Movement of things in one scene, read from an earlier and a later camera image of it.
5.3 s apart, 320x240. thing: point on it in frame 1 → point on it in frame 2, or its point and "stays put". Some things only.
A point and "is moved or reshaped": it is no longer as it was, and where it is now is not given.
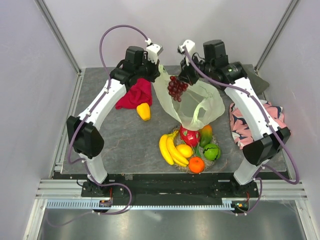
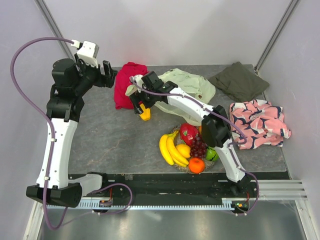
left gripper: x=155 y=73 → x=106 y=80
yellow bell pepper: x=143 y=110 stays put
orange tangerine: x=196 y=165 stays put
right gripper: x=186 y=73 → x=138 y=97
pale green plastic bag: x=201 y=104 is moved or reshaped
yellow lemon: x=184 y=150 stays put
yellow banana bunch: x=169 y=150 stays put
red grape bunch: x=176 y=88 → x=198 y=147
